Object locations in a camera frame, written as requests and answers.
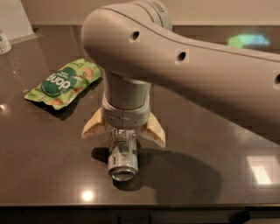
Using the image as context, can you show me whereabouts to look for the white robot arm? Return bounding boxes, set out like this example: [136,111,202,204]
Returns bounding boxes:
[81,0,280,143]

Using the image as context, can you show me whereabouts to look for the green snack chip bag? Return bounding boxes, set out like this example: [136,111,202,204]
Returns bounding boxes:
[24,59,101,110]

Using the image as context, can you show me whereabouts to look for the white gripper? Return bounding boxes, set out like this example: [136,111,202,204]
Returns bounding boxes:
[81,94,165,148]

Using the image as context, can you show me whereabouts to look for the silver green soda can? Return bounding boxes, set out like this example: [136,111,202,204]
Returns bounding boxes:
[108,129,138,181]

